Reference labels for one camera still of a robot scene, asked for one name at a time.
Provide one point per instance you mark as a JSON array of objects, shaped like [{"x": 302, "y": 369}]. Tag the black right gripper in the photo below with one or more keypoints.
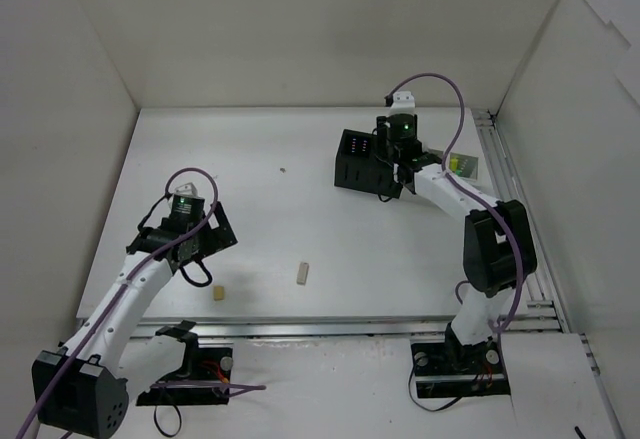
[{"x": 361, "y": 168}]

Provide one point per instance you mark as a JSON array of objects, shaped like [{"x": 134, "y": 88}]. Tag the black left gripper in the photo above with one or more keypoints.
[{"x": 220, "y": 229}]

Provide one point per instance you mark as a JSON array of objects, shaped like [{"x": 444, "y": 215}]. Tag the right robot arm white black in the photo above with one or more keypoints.
[{"x": 498, "y": 251}]

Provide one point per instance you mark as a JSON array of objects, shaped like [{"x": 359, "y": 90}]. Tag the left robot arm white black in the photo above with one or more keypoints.
[{"x": 86, "y": 386}]

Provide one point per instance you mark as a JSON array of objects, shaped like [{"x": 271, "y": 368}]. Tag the black slotted organizer container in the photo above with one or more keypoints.
[{"x": 358, "y": 168}]

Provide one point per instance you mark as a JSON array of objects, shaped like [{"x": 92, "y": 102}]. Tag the small tan eraser block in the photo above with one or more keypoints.
[{"x": 218, "y": 293}]

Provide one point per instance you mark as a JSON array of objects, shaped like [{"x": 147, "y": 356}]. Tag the white slotted organizer container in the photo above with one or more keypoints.
[{"x": 437, "y": 156}]

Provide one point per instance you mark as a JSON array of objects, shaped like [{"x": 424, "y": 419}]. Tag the long beige eraser block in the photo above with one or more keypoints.
[{"x": 302, "y": 273}]

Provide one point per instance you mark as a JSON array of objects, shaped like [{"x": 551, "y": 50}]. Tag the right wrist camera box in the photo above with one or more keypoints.
[{"x": 400, "y": 102}]

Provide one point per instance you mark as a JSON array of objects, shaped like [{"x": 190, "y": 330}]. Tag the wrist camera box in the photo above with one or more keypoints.
[
  {"x": 187, "y": 191},
  {"x": 400, "y": 102}
]

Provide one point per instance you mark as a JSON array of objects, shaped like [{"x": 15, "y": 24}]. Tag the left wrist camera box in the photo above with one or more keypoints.
[{"x": 187, "y": 191}]

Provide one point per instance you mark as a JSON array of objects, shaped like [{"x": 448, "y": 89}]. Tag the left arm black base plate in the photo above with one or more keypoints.
[{"x": 210, "y": 364}]

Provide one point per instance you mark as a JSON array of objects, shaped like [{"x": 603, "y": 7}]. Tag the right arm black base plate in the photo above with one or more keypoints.
[{"x": 478, "y": 372}]

